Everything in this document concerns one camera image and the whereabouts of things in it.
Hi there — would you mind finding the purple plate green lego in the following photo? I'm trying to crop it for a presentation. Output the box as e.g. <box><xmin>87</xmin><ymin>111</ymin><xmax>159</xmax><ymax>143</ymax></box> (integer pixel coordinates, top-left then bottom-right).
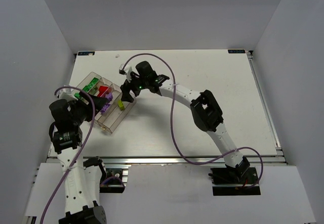
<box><xmin>100</xmin><ymin>103</ymin><xmax>110</xmax><ymax>114</ymax></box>
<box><xmin>105</xmin><ymin>93</ymin><xmax>113</xmax><ymax>101</ymax></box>

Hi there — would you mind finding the lime lego brick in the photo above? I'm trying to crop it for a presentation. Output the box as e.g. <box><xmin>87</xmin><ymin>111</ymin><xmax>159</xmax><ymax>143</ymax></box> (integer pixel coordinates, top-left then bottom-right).
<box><xmin>118</xmin><ymin>100</ymin><xmax>125</xmax><ymax>111</ymax></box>

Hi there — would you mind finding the red rectangular lego brick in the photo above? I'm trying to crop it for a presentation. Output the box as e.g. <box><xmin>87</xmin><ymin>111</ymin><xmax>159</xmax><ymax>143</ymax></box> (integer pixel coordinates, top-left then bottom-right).
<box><xmin>97</xmin><ymin>85</ymin><xmax>112</xmax><ymax>97</ymax></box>

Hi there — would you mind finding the green lego from plate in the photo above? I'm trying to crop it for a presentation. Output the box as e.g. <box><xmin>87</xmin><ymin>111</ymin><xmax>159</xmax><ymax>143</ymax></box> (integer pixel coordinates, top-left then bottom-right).
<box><xmin>88</xmin><ymin>77</ymin><xmax>99</xmax><ymax>88</ymax></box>

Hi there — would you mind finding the green square lego brick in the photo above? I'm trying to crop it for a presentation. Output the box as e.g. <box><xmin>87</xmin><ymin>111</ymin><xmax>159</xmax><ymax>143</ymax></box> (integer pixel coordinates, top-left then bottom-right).
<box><xmin>90</xmin><ymin>87</ymin><xmax>98</xmax><ymax>95</ymax></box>

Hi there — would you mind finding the long green lego brick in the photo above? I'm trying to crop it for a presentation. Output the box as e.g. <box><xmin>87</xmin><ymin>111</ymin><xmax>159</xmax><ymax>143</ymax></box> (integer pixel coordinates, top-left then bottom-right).
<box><xmin>83</xmin><ymin>86</ymin><xmax>90</xmax><ymax>92</ymax></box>

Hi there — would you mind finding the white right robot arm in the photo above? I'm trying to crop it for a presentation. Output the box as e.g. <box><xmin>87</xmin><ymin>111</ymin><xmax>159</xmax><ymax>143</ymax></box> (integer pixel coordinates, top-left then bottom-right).
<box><xmin>119</xmin><ymin>61</ymin><xmax>250</xmax><ymax>183</ymax></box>

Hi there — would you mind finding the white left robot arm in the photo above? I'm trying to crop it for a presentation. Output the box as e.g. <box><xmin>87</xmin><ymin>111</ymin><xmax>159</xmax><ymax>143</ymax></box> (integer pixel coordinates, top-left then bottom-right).
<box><xmin>49</xmin><ymin>92</ymin><xmax>107</xmax><ymax>223</ymax></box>

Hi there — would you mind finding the clear compartment organizer tray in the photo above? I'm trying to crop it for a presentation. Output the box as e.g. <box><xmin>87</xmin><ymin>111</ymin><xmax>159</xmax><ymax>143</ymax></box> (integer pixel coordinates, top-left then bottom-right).
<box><xmin>77</xmin><ymin>72</ymin><xmax>136</xmax><ymax>133</ymax></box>

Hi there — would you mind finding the blue label left corner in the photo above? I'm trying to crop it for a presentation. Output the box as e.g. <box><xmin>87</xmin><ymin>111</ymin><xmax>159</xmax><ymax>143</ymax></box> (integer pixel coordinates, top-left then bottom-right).
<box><xmin>77</xmin><ymin>51</ymin><xmax>95</xmax><ymax>56</ymax></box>

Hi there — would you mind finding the blue label corner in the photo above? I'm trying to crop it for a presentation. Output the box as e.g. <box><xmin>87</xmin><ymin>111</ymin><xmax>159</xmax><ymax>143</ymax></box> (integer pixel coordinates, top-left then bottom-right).
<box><xmin>77</xmin><ymin>51</ymin><xmax>95</xmax><ymax>56</ymax></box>
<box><xmin>227</xmin><ymin>49</ymin><xmax>246</xmax><ymax>54</ymax></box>

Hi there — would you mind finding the blue label right corner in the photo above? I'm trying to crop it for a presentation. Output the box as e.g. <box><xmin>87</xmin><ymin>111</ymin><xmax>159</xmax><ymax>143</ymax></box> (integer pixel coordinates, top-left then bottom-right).
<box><xmin>227</xmin><ymin>49</ymin><xmax>246</xmax><ymax>54</ymax></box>

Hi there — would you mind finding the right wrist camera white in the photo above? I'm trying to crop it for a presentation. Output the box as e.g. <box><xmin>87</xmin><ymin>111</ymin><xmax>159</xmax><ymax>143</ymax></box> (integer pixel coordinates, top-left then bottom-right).
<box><xmin>118</xmin><ymin>64</ymin><xmax>133</xmax><ymax>82</ymax></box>

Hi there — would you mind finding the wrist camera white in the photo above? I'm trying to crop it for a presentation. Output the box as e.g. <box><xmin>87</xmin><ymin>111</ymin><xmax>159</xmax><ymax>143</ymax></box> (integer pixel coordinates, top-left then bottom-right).
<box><xmin>118</xmin><ymin>64</ymin><xmax>133</xmax><ymax>82</ymax></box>
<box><xmin>57</xmin><ymin>88</ymin><xmax>76</xmax><ymax>101</ymax></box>

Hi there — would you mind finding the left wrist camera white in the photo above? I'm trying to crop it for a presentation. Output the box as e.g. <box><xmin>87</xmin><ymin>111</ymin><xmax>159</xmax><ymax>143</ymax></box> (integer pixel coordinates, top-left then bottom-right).
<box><xmin>57</xmin><ymin>88</ymin><xmax>76</xmax><ymax>101</ymax></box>

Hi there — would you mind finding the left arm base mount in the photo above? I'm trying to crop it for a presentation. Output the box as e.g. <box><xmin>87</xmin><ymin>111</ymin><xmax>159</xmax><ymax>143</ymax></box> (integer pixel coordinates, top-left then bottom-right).
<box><xmin>85</xmin><ymin>157</ymin><xmax>127</xmax><ymax>194</ymax></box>

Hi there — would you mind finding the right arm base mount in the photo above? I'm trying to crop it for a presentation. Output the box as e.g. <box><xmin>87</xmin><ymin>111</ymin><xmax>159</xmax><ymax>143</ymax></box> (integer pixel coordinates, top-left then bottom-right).
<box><xmin>208</xmin><ymin>167</ymin><xmax>261</xmax><ymax>196</ymax></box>

